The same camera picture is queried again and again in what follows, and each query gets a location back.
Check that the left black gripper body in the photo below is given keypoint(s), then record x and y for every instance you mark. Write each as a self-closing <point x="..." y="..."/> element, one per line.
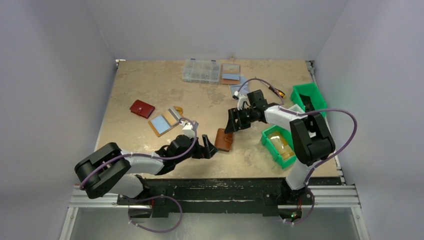
<point x="202" y="148"/>

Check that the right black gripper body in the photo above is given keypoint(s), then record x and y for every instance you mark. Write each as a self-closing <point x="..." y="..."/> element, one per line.
<point x="238" y="117"/>

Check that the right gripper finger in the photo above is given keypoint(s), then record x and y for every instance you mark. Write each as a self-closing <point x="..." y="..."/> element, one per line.
<point x="242" y="122"/>
<point x="231" y="124"/>

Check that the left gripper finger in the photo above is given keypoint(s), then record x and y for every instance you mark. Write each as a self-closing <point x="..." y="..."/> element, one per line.
<point x="198" y="152"/>
<point x="208" y="150"/>

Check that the brown leather card holder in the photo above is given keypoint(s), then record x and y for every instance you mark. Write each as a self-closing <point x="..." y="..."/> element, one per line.
<point x="223" y="141"/>

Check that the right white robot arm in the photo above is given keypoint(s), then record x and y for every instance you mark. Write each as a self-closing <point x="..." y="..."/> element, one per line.
<point x="310" y="136"/>

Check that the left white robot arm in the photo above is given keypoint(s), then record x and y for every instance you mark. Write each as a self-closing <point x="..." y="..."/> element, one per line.
<point x="114" y="170"/>

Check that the open tan card holder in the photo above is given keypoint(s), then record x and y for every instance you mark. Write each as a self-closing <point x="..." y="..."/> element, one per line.
<point x="166" y="121"/>

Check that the blue transparent card sleeve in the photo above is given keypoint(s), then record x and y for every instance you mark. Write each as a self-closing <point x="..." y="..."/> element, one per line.
<point x="235" y="87"/>

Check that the green bin with cards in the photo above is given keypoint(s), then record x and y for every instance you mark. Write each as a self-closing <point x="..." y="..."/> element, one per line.
<point x="278" y="141"/>

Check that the open brown card holder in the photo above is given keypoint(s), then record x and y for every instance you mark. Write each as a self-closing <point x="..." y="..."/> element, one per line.
<point x="230" y="74"/>

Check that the dark red card holder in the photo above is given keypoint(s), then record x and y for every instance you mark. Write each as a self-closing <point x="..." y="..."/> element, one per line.
<point x="142" y="109"/>

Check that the yellow black screwdriver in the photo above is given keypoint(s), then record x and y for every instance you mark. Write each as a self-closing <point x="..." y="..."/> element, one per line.
<point x="277" y="91"/>

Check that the white small bin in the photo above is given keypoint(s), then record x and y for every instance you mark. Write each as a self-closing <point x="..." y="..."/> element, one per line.
<point x="296" y="110"/>

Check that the clear plastic organizer box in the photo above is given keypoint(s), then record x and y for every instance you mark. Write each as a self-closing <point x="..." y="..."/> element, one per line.
<point x="201" y="71"/>

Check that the green bin far right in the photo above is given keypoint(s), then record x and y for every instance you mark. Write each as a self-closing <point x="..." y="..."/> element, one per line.
<point x="308" y="97"/>

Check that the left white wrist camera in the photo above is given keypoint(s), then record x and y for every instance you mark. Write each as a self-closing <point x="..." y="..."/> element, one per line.
<point x="190" y="129"/>

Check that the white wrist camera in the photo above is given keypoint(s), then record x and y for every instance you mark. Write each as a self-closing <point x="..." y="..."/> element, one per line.
<point x="190" y="129"/>
<point x="241" y="100"/>

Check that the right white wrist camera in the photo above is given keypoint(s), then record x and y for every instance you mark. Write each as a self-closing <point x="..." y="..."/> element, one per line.
<point x="241" y="100"/>

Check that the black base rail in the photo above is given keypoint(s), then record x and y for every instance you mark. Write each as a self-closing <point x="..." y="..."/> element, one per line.
<point x="218" y="196"/>

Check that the aluminium frame rail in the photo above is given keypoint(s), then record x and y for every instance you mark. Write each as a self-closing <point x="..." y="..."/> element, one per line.
<point x="330" y="196"/>

